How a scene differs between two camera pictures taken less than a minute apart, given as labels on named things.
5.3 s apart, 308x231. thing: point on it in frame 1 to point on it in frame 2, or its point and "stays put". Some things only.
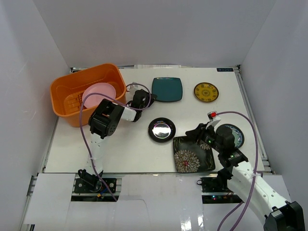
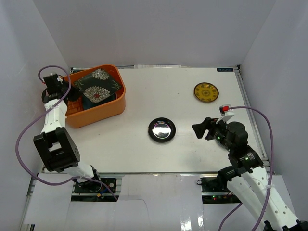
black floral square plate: (189, 156) to (97, 85)
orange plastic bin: (66, 91) stays put
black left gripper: (146, 97) to (72, 94)
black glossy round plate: (161, 130) stays put
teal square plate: (167, 89) to (87, 104)
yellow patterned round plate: (206, 92) stays put
